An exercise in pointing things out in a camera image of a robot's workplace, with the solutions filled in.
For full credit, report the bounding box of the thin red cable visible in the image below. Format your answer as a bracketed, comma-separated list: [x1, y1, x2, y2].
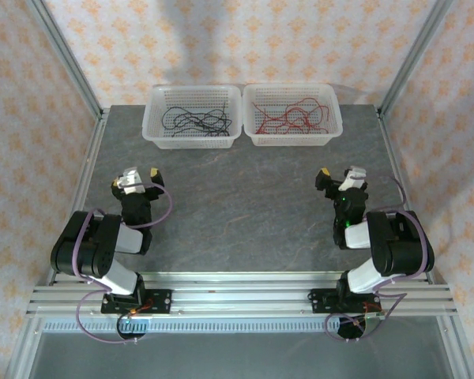
[252, 101, 289, 135]
[299, 98, 333, 134]
[276, 103, 315, 133]
[258, 114, 321, 136]

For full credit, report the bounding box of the white perforated plastic basket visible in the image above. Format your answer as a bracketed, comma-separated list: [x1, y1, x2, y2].
[141, 82, 244, 150]
[241, 82, 344, 148]

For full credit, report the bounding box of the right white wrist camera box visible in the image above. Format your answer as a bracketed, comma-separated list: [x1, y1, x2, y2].
[337, 165, 368, 193]

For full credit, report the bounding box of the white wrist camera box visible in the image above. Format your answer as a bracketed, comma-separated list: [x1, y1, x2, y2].
[337, 165, 368, 193]
[116, 166, 145, 195]

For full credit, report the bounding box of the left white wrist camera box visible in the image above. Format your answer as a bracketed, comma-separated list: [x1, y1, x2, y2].
[116, 166, 145, 195]

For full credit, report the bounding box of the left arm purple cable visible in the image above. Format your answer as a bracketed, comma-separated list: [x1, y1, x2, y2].
[74, 183, 174, 345]

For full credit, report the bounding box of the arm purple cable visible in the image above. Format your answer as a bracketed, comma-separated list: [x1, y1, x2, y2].
[74, 183, 174, 345]
[324, 175, 426, 345]

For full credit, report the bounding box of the aluminium table edge rail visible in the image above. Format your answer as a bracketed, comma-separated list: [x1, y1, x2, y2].
[377, 106, 435, 283]
[55, 110, 111, 285]

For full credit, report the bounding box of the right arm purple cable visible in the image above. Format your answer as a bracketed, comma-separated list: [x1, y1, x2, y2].
[324, 175, 426, 345]

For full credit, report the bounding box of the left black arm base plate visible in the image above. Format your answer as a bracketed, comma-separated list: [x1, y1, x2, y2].
[101, 288, 173, 315]

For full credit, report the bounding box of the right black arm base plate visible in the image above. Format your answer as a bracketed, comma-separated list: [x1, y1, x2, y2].
[310, 287, 382, 315]

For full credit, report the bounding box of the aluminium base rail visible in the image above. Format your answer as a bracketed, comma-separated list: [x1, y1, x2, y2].
[27, 270, 458, 317]

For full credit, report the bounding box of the slotted grey cable duct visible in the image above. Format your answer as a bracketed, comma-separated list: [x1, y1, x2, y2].
[42, 319, 329, 333]

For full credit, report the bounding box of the aluminium frame post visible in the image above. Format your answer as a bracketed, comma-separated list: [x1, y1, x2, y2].
[377, 0, 455, 115]
[27, 0, 106, 119]

